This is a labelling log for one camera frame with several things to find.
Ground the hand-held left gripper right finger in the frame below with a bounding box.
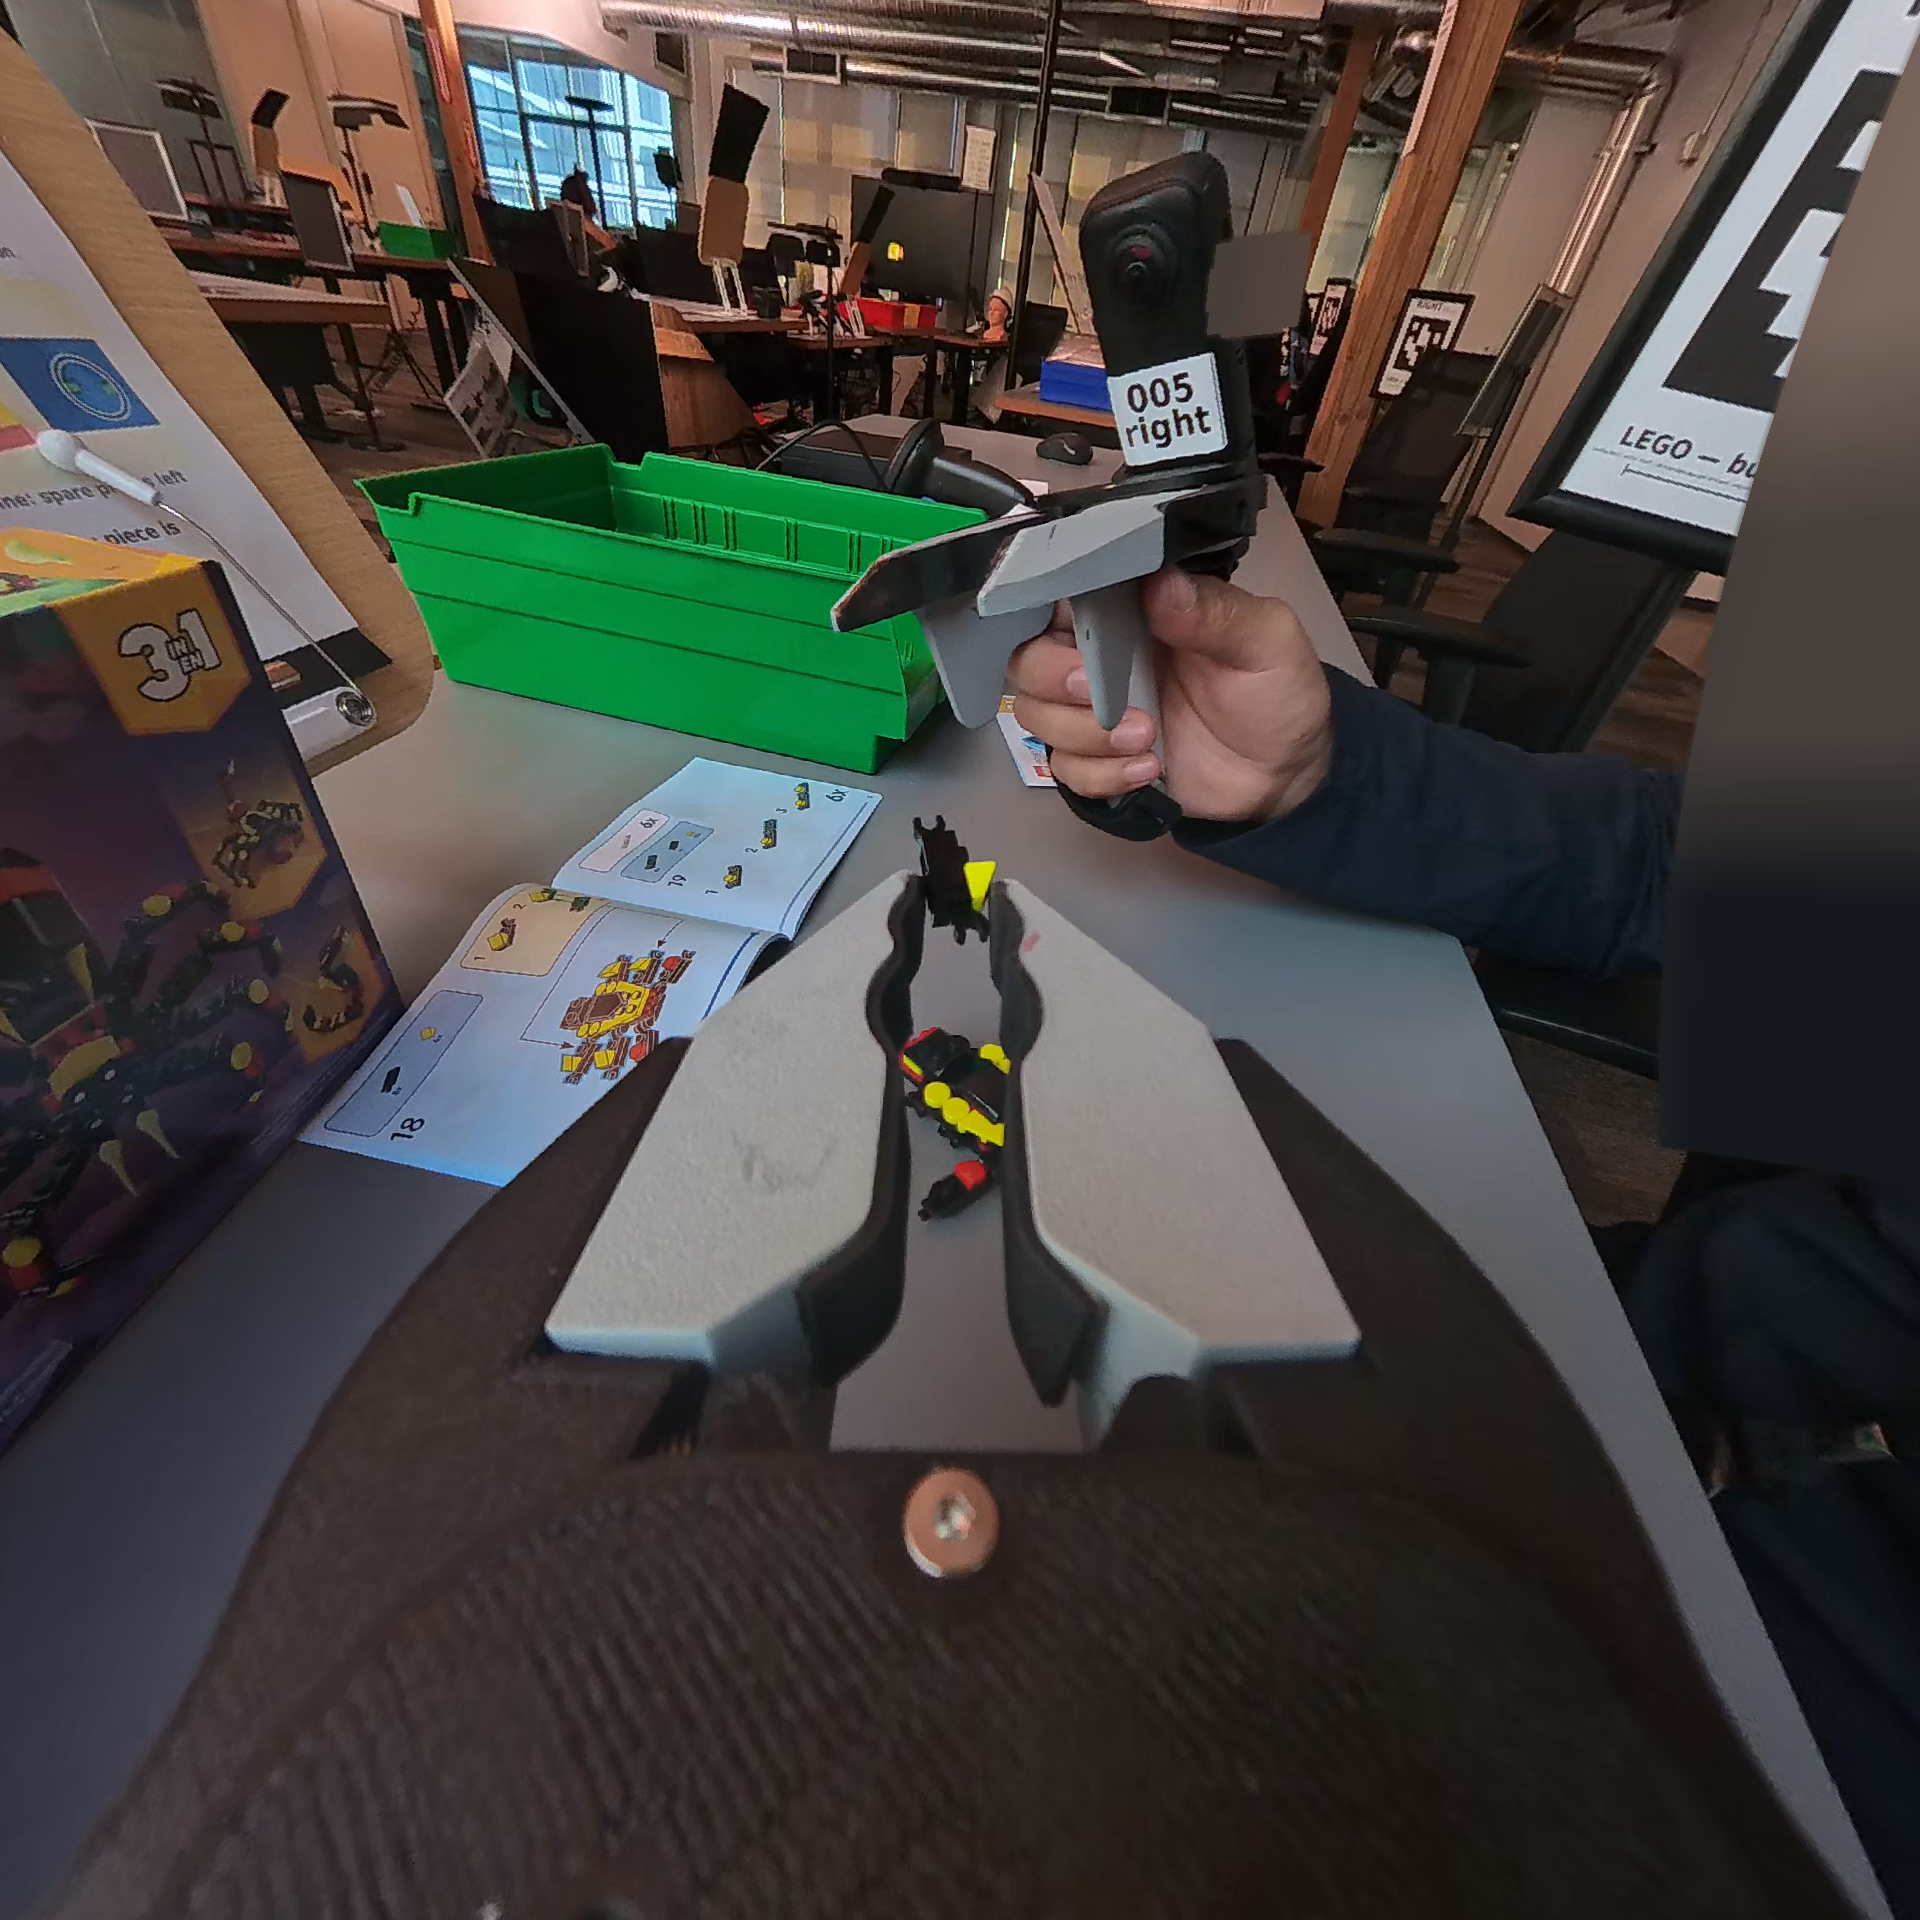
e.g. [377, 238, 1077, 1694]
[986, 882, 1367, 1445]

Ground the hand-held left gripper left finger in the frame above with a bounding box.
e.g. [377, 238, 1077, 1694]
[544, 870, 921, 1384]

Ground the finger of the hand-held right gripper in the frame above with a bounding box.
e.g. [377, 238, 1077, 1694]
[829, 508, 1056, 636]
[972, 497, 1177, 617]

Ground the yellow black red lego model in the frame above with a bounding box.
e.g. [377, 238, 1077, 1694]
[895, 1025, 1016, 1225]

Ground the black yellow lego leg piece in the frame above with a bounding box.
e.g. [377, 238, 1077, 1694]
[910, 815, 1000, 943]

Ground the person's right forearm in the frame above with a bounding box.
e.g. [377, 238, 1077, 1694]
[1177, 666, 1689, 975]

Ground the lego instruction booklet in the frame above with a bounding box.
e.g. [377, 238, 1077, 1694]
[298, 757, 884, 1190]

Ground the lego set box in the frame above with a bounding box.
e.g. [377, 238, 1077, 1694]
[0, 532, 405, 1448]

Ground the person's right hand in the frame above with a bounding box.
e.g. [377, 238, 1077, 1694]
[1007, 573, 1336, 826]

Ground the computer monitor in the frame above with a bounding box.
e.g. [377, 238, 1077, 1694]
[848, 176, 977, 310]

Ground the small marker sign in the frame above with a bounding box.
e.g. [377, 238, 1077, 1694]
[1370, 288, 1471, 399]

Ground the green plastic bin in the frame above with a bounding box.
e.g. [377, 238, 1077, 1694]
[354, 446, 1037, 776]

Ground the black office chair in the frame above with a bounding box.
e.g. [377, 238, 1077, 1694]
[1305, 391, 1695, 754]

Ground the framed marker sign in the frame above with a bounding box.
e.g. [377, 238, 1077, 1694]
[1506, 0, 1920, 575]

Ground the wooden display board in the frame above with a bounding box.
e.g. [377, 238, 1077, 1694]
[0, 29, 437, 776]

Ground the printed instruction sheet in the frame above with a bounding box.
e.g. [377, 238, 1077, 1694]
[0, 150, 365, 712]

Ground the wooden post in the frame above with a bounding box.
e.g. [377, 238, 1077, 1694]
[1295, 0, 1526, 527]

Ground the white pin with wire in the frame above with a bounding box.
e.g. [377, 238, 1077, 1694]
[37, 430, 380, 732]

